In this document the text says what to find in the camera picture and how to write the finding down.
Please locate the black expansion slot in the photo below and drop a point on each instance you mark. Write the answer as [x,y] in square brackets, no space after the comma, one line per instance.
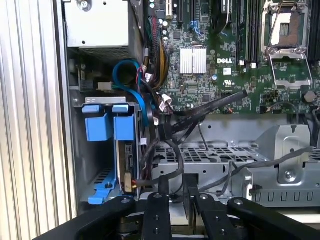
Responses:
[180,11]
[191,10]

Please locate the CPU socket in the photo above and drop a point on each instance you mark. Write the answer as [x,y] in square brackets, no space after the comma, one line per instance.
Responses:
[285,25]

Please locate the silver power supply unit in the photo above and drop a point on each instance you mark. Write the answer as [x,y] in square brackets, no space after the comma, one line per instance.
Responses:
[97,22]

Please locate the metal drive cage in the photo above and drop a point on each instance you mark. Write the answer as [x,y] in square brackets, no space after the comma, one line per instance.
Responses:
[275,140]

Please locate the empty blue disk carrier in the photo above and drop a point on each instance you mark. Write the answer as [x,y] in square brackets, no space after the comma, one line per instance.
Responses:
[96,128]

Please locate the black RAM slot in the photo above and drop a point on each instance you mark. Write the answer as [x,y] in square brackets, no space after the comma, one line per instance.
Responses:
[240,30]
[249,30]
[255,30]

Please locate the round coin battery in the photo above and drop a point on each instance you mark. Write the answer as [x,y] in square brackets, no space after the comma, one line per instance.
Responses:
[310,97]

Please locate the green motherboard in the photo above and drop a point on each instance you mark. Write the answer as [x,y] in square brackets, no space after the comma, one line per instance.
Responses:
[225,82]

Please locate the disk bay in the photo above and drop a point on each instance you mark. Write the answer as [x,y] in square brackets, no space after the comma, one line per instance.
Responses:
[100,160]

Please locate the metal socket cover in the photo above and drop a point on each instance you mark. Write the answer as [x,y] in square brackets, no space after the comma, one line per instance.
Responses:
[273,67]

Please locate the hard disk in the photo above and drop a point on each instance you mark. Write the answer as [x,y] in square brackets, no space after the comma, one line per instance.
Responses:
[123,127]

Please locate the white expansion slot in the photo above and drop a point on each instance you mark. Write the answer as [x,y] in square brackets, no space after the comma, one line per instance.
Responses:
[168,6]

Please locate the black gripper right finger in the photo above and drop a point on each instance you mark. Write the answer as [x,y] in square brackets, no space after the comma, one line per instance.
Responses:
[215,225]

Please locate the silver chipset heat sink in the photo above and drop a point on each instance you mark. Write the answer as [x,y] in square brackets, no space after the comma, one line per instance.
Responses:
[193,60]

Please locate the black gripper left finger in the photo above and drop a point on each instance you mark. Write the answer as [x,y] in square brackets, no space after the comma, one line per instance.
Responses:
[156,220]

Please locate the black open PC case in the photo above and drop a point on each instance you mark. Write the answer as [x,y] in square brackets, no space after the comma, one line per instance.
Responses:
[62,100]

